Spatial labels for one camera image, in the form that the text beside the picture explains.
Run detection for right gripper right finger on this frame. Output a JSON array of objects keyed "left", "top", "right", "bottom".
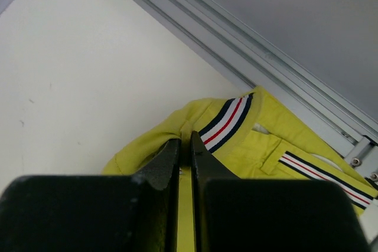
[{"left": 190, "top": 132, "right": 370, "bottom": 251}]

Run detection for aluminium frame profile right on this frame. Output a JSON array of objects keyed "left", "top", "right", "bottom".
[{"left": 96, "top": 0, "right": 378, "bottom": 188}]

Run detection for yellow-green trousers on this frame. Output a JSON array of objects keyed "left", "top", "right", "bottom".
[{"left": 103, "top": 87, "right": 377, "bottom": 251}]

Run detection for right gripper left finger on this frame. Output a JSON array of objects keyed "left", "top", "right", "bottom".
[{"left": 1, "top": 139, "right": 181, "bottom": 251}]

